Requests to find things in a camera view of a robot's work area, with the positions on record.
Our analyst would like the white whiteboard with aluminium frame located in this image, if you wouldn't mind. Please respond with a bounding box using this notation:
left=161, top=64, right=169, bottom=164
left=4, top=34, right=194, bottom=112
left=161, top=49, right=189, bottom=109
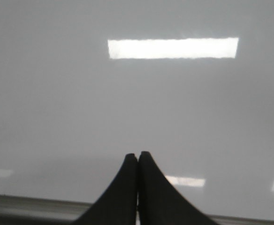
left=0, top=0, right=274, bottom=220

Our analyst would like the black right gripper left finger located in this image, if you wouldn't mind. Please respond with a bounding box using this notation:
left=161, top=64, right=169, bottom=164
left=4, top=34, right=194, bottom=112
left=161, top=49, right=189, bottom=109
left=72, top=153, right=138, bottom=225

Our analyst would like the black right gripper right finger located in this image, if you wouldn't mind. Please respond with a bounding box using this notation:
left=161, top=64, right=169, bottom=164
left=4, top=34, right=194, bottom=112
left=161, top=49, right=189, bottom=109
left=138, top=151, right=217, bottom=225

